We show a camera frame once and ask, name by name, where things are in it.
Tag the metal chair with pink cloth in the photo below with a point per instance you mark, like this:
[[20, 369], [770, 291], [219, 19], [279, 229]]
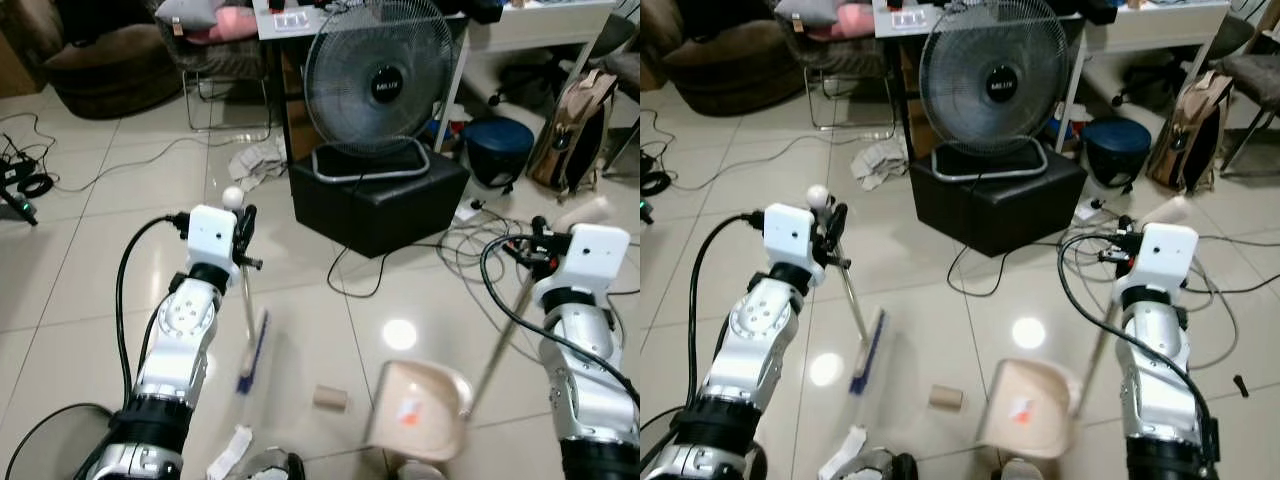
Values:
[[835, 40], [215, 40]]

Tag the dark brown sofa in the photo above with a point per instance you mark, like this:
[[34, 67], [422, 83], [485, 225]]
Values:
[[100, 70], [735, 65]]

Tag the brown backpack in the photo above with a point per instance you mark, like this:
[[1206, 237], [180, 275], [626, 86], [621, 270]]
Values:
[[575, 135], [1190, 130]]

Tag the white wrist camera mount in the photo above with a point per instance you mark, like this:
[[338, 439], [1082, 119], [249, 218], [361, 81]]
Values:
[[597, 255], [790, 240], [1168, 250], [212, 240]]

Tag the white paper scrap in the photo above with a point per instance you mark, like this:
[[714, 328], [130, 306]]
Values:
[[843, 450], [230, 450]]

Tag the dark office chair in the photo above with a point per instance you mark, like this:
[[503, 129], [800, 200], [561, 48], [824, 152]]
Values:
[[1255, 75]]

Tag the crumpled grey paper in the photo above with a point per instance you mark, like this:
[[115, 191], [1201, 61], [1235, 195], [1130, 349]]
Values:
[[258, 162], [880, 162]]

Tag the small black marker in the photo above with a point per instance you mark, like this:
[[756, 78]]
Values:
[[1240, 384]]

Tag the broom with blue bristles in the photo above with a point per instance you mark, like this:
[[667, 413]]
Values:
[[870, 350], [253, 350]]

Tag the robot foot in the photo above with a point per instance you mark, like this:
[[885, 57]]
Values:
[[885, 467], [272, 466]]

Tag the grey round floor fan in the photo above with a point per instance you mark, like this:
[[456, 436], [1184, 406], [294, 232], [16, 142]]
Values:
[[380, 85], [995, 85]]

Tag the white power strip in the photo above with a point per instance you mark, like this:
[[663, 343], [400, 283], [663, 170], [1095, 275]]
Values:
[[907, 19], [290, 19]]

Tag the dark blue round bin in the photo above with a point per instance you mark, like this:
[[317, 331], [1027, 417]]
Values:
[[1117, 150], [498, 150]]

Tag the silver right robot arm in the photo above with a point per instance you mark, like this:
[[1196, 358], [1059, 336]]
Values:
[[1160, 350], [585, 350]]

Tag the brown cardboard roll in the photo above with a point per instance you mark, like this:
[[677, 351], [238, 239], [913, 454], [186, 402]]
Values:
[[946, 398], [331, 398]]

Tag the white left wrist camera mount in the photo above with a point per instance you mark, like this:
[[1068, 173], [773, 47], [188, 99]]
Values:
[[212, 240], [790, 240]]

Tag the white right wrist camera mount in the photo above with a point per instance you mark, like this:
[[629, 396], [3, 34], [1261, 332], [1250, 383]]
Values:
[[597, 255], [1168, 250]]

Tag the black cube ottoman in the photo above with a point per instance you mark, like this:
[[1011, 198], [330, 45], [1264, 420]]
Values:
[[995, 210], [380, 205]]

